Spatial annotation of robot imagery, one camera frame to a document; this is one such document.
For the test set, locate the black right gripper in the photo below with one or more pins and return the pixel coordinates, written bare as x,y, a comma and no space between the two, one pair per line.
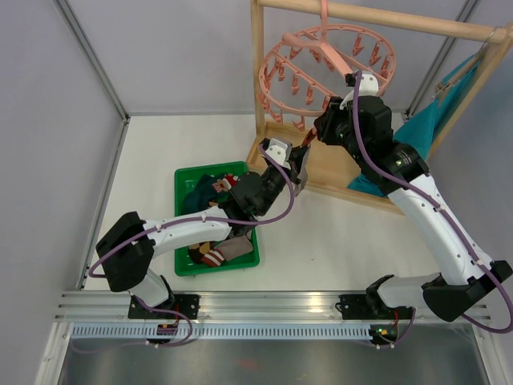
325,123

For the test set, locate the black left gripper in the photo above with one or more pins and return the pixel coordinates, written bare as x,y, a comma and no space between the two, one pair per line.
295,162

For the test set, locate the grey sock red striped cuff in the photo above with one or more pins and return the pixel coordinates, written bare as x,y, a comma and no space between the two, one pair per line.
301,161

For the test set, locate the pink round clip hanger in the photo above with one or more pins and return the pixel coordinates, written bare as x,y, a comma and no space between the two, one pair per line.
295,79

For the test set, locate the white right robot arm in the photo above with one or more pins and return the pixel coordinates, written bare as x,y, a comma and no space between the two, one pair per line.
397,168

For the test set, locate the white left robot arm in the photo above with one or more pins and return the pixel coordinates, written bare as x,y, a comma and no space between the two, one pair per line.
126,250

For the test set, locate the wooden hanging rack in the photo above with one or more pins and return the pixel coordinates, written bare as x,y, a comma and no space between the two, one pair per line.
331,170

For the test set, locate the dark teal christmas sock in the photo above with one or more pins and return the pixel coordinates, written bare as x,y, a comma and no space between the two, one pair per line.
210,190

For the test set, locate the teal cloth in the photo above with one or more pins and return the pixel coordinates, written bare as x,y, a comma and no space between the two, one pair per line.
421,130

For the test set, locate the green plastic tray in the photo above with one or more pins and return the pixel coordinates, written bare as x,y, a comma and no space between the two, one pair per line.
185,180

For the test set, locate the brown argyle sock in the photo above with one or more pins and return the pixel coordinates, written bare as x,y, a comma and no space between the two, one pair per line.
198,254

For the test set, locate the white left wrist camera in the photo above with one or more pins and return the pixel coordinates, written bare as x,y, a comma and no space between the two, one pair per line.
279,150

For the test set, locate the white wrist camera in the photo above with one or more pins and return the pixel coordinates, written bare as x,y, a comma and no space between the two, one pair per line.
368,86
279,150

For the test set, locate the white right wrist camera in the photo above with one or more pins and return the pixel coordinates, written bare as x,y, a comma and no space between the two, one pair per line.
368,86

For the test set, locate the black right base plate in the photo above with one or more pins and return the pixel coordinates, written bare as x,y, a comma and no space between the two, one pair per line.
354,307

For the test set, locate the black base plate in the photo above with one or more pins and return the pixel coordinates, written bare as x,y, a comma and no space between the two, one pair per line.
186,304
354,307

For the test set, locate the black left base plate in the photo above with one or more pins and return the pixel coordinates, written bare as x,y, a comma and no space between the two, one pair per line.
186,304

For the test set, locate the aluminium mounting rail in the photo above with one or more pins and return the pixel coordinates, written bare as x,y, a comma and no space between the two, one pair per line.
213,307

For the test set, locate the white slotted cable duct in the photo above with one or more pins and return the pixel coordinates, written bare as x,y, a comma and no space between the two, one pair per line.
337,331

